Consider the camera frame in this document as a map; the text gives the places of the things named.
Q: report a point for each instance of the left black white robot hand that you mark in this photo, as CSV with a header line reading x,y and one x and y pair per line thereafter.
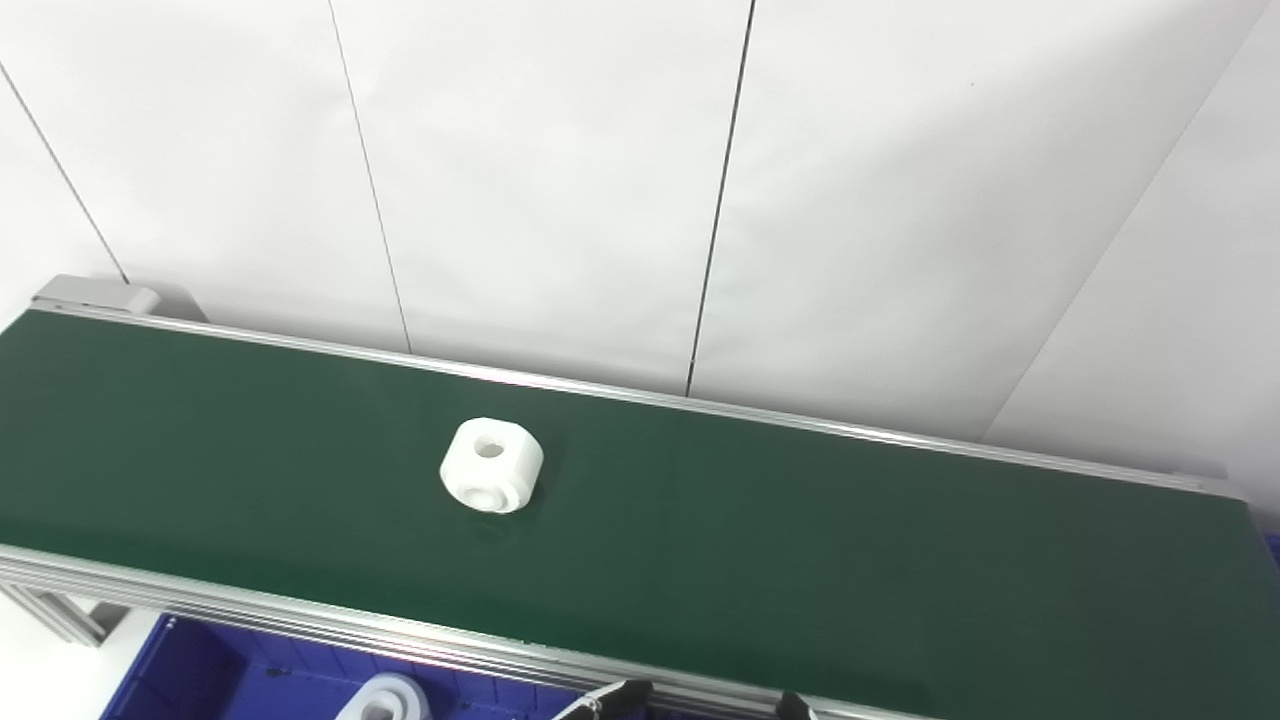
x,y
610,700

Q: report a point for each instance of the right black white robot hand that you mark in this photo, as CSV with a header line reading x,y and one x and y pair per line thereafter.
x,y
793,708

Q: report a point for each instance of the white round plastic part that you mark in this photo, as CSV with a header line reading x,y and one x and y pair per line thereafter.
x,y
480,480
400,695

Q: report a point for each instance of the green conveyor belt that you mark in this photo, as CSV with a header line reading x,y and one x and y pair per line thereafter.
x,y
800,550
300,618

